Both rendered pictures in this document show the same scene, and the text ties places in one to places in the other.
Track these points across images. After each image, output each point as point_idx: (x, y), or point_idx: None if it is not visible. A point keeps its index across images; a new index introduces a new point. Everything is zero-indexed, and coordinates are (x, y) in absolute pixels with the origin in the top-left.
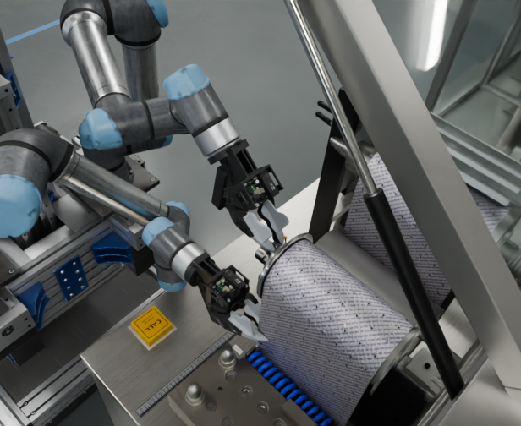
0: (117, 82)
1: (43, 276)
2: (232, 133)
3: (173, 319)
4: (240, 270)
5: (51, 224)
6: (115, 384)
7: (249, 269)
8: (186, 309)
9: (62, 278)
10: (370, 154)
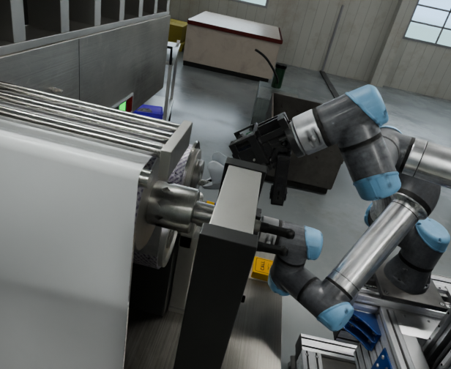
0: (431, 148)
1: (384, 338)
2: (297, 118)
3: (256, 283)
4: (246, 349)
5: (437, 367)
6: None
7: (240, 354)
8: (255, 293)
9: (379, 359)
10: (173, 184)
